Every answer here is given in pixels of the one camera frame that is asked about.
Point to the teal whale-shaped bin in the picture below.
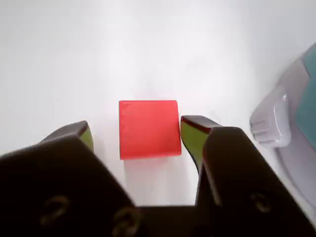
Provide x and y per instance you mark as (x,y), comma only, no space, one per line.
(306,103)

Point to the red lego block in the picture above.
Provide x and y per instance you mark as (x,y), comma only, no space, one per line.
(149,128)

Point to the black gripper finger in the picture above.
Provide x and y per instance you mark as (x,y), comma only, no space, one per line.
(242,187)
(54,187)

